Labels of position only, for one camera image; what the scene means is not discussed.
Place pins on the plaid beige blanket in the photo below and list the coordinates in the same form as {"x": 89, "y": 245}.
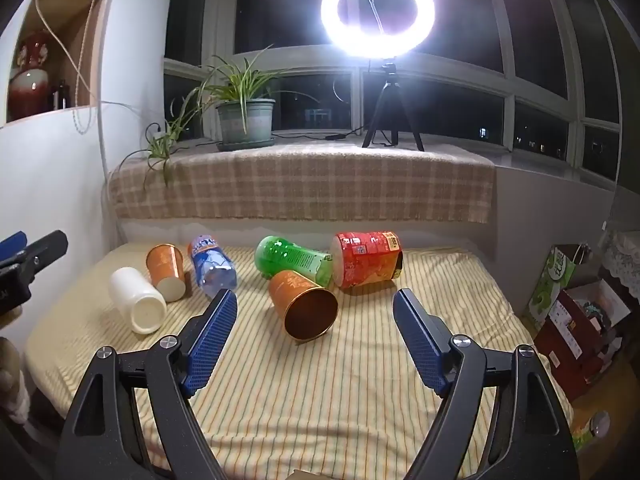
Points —
{"x": 310, "y": 185}

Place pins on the white window frame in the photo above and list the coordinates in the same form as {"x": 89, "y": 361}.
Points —
{"x": 506, "y": 85}

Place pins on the potted spider plant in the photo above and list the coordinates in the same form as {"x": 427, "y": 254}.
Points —
{"x": 246, "y": 117}

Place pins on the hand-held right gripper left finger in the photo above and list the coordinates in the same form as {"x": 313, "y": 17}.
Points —
{"x": 210, "y": 340}

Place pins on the blue label plastic bottle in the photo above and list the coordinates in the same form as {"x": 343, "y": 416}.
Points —
{"x": 211, "y": 266}

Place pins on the red cardboard box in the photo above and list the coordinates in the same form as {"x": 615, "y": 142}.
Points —
{"x": 570, "y": 345}

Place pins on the black tripod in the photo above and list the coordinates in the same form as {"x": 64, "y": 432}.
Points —
{"x": 387, "y": 105}

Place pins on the dark small bottle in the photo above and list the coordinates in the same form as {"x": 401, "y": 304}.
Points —
{"x": 60, "y": 96}

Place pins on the red instant noodle cup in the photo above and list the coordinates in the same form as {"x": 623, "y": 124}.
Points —
{"x": 367, "y": 260}

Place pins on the red and white vase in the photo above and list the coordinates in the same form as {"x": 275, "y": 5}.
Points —
{"x": 29, "y": 85}

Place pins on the beige cloth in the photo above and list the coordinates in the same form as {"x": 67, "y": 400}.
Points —
{"x": 12, "y": 385}

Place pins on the striped bed sheet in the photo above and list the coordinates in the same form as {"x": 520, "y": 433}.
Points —
{"x": 320, "y": 400}

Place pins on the green plastic bottle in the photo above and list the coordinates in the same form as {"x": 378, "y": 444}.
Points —
{"x": 285, "y": 259}

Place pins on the green plant saucer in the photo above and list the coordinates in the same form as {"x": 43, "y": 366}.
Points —
{"x": 245, "y": 146}

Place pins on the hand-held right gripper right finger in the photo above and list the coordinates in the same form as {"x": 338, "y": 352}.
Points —
{"x": 420, "y": 340}

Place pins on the green cardboard box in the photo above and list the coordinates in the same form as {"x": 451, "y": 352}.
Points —
{"x": 552, "y": 285}

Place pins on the white lace cloth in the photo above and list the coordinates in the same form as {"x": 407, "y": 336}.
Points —
{"x": 622, "y": 260}

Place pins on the white plastic cup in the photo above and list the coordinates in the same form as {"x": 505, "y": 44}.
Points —
{"x": 136, "y": 302}

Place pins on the wooden wall shelf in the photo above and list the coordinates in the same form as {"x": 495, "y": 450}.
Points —
{"x": 75, "y": 20}

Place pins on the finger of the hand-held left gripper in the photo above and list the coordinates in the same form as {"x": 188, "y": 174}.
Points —
{"x": 45, "y": 251}
{"x": 12, "y": 246}

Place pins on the orange paper cup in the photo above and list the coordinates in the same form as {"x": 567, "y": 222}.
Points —
{"x": 166, "y": 270}
{"x": 306, "y": 310}

